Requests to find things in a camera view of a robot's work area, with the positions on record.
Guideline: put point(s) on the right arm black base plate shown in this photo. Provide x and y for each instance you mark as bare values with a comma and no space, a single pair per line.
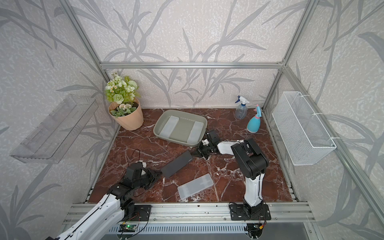
244,212

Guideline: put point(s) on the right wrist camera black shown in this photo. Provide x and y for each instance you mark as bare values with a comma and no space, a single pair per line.
213,137

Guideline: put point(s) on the translucent pencil case front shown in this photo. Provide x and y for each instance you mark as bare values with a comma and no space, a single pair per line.
195,186

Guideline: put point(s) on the black pencil case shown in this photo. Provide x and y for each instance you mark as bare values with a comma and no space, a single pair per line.
177,164

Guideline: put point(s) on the teal spray bottle pink nozzle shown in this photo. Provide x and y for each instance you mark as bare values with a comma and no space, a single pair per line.
255,122

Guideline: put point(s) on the grey-green plastic storage box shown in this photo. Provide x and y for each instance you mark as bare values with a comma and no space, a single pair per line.
183,128

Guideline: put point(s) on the aluminium frame rail front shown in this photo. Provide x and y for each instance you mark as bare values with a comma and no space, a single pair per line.
180,213

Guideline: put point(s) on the left green circuit board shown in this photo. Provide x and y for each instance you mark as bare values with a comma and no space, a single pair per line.
127,228

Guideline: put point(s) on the potted artificial flower plant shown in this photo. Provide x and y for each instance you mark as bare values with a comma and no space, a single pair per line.
122,93

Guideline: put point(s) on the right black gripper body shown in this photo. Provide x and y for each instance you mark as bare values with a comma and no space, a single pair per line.
203,150

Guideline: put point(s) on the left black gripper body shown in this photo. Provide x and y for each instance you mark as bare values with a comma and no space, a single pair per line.
146,180

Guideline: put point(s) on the clear acrylic wall shelf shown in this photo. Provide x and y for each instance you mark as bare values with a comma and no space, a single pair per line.
50,141

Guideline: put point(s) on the white wire mesh basket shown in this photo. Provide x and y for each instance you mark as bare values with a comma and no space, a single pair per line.
305,137

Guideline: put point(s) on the right circuit board with wires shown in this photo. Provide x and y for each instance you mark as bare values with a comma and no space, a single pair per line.
254,231

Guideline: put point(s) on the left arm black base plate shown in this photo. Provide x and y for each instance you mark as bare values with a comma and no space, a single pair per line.
141,212

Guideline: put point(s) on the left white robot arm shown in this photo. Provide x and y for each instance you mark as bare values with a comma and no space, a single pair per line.
116,205

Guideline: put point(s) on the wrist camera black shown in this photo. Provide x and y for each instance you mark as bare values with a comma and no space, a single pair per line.
134,170
213,137

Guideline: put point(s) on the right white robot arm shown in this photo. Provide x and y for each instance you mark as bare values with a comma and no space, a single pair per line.
249,156

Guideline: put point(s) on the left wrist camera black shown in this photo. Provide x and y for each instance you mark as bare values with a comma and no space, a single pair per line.
134,170

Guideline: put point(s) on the clear spray bottle blue nozzle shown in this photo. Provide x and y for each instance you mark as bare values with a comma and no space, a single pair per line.
241,110

